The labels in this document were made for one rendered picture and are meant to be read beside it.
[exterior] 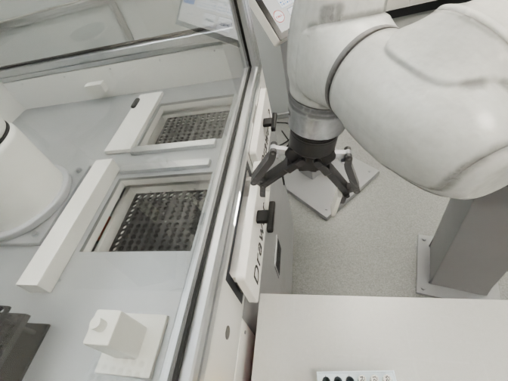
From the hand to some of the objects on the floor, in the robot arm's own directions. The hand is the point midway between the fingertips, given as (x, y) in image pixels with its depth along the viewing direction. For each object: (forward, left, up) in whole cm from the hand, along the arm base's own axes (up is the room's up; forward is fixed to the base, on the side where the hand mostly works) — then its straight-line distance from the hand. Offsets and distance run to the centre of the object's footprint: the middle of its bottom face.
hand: (300, 205), depth 61 cm
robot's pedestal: (-46, -39, -93) cm, 111 cm away
